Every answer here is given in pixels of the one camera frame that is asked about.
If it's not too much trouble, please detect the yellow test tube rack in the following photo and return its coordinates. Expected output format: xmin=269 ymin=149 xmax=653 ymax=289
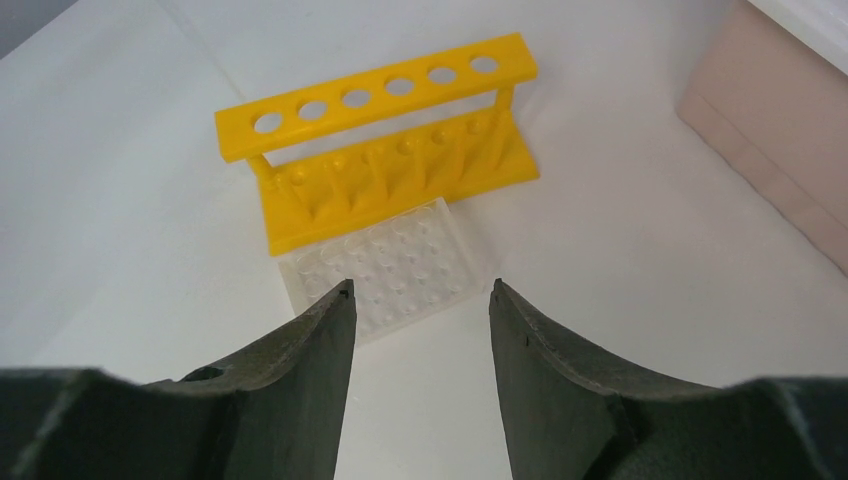
xmin=214 ymin=33 xmax=539 ymax=256

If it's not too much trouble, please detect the pink plastic bin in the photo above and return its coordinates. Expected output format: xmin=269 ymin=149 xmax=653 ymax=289
xmin=677 ymin=1 xmax=847 ymax=270

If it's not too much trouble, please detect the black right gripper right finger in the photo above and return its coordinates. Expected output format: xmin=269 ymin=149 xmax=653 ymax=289
xmin=489 ymin=280 xmax=847 ymax=479

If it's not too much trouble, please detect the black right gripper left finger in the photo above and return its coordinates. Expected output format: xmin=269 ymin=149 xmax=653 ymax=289
xmin=1 ymin=279 xmax=357 ymax=479

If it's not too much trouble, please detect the white plastic bin lid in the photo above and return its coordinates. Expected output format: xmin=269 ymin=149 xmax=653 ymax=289
xmin=749 ymin=0 xmax=847 ymax=74

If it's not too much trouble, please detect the clear well plate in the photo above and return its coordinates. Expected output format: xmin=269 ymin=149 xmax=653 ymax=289
xmin=278 ymin=198 xmax=484 ymax=345

